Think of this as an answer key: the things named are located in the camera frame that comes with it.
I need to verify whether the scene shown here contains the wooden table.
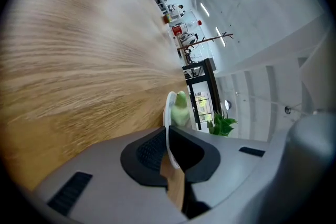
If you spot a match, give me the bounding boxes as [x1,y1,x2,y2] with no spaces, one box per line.
[0,0,190,214]

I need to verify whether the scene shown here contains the white round appliance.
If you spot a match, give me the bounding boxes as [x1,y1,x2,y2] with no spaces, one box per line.
[179,31,198,46]

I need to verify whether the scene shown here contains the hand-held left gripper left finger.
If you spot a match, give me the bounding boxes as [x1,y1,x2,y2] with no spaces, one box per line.
[33,126,190,224]

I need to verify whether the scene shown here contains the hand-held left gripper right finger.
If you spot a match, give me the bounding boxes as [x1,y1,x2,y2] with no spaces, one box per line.
[167,125,280,220]

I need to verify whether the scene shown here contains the white plate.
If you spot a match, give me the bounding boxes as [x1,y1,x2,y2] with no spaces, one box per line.
[162,91,182,170]

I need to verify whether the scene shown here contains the long ceiling light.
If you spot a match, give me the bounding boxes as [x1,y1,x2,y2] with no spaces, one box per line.
[215,26,227,47]
[199,2,211,17]

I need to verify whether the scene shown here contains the green eggplant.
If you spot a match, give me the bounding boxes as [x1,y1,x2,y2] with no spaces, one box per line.
[171,90,191,129]

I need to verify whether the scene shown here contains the black frame cabinet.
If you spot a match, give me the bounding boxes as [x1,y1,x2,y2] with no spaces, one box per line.
[182,58,223,131]

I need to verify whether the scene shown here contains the green potted plant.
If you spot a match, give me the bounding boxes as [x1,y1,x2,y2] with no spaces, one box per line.
[206,110,238,137]

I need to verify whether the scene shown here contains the wooden coat rack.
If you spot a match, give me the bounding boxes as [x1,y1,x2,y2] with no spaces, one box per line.
[176,31,234,51]

